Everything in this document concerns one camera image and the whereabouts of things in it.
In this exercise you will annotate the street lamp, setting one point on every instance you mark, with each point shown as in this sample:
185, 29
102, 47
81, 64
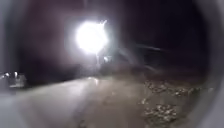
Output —
91, 36

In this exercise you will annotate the grey paved path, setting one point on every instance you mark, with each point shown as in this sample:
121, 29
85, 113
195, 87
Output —
83, 106

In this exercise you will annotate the rough ground verge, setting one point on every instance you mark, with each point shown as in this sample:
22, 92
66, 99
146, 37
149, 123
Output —
166, 100

